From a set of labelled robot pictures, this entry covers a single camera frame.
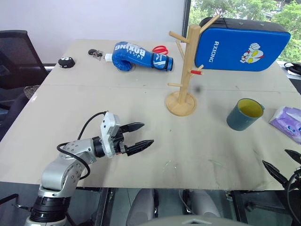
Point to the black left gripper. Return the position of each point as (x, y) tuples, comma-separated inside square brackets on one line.
[(118, 141)]

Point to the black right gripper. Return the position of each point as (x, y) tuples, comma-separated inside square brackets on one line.
[(296, 176)]

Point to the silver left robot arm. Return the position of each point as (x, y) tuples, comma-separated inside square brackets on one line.
[(56, 171)]

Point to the teal mug yellow inside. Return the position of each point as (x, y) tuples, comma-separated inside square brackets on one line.
[(237, 120)]

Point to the wooden mug tree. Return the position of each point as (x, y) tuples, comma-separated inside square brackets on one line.
[(185, 70)]

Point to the purple tissue pack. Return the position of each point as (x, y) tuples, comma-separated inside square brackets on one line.
[(288, 122)]

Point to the grey rounded robot leg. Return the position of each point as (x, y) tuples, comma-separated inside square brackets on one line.
[(141, 207), (204, 203)]

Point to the blue boxing glove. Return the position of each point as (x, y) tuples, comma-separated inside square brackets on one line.
[(131, 55)]

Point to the red scissors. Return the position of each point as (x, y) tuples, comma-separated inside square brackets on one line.
[(160, 50)]

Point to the black key bunch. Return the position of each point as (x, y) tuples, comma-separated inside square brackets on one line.
[(93, 52)]

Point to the black round dotted object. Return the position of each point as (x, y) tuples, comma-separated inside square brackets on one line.
[(66, 62)]

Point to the grey robot torso edge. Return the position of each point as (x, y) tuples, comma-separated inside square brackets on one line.
[(195, 221)]

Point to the blue boxing pad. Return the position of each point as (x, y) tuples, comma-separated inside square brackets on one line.
[(235, 47)]

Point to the black mesh office chair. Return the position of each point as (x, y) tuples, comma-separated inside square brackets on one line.
[(16, 63)]

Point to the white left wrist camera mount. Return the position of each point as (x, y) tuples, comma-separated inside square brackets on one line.
[(108, 131)]

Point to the black table frame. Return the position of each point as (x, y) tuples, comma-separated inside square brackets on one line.
[(103, 204)]

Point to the dark window frame post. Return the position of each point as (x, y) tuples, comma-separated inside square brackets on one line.
[(186, 18)]

